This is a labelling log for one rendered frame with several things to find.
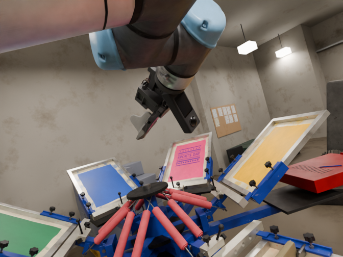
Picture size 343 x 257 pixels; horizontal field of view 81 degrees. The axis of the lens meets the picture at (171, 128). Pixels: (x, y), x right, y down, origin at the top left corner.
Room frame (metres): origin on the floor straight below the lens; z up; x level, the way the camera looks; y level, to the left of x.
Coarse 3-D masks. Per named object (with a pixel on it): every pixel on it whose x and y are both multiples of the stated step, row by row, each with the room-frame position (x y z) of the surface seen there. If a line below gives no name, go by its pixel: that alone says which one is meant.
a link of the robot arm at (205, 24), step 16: (208, 0) 0.29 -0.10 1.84; (192, 16) 0.26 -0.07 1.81; (208, 16) 0.27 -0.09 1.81; (224, 16) 0.29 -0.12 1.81; (192, 32) 0.28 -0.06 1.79; (208, 32) 0.27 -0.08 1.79; (192, 48) 0.30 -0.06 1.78; (208, 48) 0.30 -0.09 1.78; (176, 64) 0.32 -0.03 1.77; (192, 64) 0.33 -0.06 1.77
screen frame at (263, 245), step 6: (264, 240) 1.08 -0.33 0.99; (258, 246) 1.05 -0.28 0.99; (264, 246) 1.04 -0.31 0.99; (270, 246) 1.07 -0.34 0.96; (276, 246) 1.04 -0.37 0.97; (282, 246) 1.01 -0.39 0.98; (252, 252) 1.01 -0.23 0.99; (258, 252) 1.01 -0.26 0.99; (264, 252) 1.03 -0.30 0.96; (306, 252) 0.93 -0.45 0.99
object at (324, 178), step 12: (324, 156) 1.87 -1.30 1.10; (336, 156) 1.78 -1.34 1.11; (300, 168) 1.70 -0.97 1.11; (312, 168) 1.63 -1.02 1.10; (324, 168) 1.56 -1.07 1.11; (336, 168) 1.50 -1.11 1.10; (288, 180) 1.65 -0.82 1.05; (300, 180) 1.51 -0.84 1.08; (312, 180) 1.40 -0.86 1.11; (324, 180) 1.39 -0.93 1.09; (336, 180) 1.41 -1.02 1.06
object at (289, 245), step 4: (288, 244) 0.90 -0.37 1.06; (292, 244) 0.90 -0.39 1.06; (284, 248) 0.88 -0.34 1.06; (288, 248) 0.88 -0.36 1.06; (292, 248) 0.89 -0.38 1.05; (280, 252) 0.86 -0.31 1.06; (284, 252) 0.86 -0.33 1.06; (288, 252) 0.87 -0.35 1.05; (292, 252) 0.88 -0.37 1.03; (296, 252) 0.90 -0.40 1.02; (276, 256) 0.85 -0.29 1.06; (280, 256) 0.84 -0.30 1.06; (284, 256) 0.84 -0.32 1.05; (288, 256) 0.86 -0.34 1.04; (292, 256) 0.88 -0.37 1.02; (296, 256) 0.90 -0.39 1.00
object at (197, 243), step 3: (198, 240) 1.15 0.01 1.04; (201, 240) 1.14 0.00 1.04; (192, 243) 1.13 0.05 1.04; (195, 243) 1.13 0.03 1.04; (198, 243) 1.12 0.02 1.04; (201, 243) 1.11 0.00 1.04; (192, 246) 1.12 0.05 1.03; (195, 246) 1.10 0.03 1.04; (198, 246) 1.09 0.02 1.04; (192, 249) 1.12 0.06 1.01; (195, 249) 1.10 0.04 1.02; (198, 249) 1.08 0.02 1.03; (219, 249) 1.02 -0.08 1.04; (195, 252) 1.11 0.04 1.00; (198, 252) 1.09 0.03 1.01; (216, 252) 1.00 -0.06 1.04
